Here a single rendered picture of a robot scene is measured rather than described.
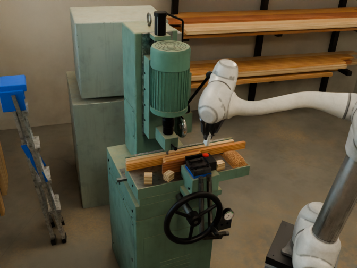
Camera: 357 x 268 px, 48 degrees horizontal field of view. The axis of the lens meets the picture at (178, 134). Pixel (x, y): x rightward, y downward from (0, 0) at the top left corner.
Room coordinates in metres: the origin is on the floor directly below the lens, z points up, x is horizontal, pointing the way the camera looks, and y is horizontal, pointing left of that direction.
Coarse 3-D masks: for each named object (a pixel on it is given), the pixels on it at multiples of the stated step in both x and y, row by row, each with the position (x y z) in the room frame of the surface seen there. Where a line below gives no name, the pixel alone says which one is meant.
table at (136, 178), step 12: (216, 156) 1.76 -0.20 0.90; (144, 168) 1.63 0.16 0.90; (156, 168) 1.63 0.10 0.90; (228, 168) 1.66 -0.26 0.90; (240, 168) 1.67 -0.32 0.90; (132, 180) 1.52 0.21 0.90; (156, 180) 1.53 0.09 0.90; (180, 180) 1.54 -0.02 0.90; (144, 192) 1.47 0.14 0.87; (156, 192) 1.49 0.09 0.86; (168, 192) 1.51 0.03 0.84; (216, 192) 1.51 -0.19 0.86
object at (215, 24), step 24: (264, 0) 4.35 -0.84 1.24; (192, 24) 3.67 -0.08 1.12; (216, 24) 3.74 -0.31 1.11; (240, 24) 3.82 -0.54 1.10; (264, 24) 3.90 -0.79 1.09; (288, 24) 3.98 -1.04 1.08; (312, 24) 4.03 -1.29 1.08; (336, 24) 4.07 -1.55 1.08; (192, 72) 3.72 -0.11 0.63; (240, 72) 3.84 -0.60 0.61; (264, 72) 3.90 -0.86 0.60; (288, 72) 4.00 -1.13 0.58; (312, 72) 4.14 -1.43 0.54
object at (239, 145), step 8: (224, 144) 1.83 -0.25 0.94; (232, 144) 1.83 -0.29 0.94; (240, 144) 1.85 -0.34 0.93; (208, 152) 1.77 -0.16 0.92; (216, 152) 1.79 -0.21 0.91; (144, 160) 1.64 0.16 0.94; (152, 160) 1.65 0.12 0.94; (160, 160) 1.66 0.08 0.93; (128, 168) 1.59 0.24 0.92; (136, 168) 1.61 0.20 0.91
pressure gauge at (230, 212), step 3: (225, 210) 1.59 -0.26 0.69; (228, 210) 1.59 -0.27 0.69; (231, 210) 1.59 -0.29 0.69; (225, 213) 1.57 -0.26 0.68; (228, 213) 1.58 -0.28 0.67; (231, 213) 1.59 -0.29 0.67; (225, 216) 1.58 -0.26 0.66; (228, 216) 1.58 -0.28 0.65; (231, 216) 1.59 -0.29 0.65; (225, 219) 1.58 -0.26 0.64; (228, 219) 1.59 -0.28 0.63
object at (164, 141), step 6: (162, 126) 1.76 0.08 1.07; (156, 132) 1.74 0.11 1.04; (162, 132) 1.69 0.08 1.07; (174, 132) 1.70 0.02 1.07; (156, 138) 1.74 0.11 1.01; (162, 138) 1.66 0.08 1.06; (168, 138) 1.64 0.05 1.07; (174, 138) 1.65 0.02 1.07; (162, 144) 1.66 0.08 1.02; (168, 144) 1.64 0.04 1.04; (174, 144) 1.65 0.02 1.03; (168, 150) 1.64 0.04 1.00
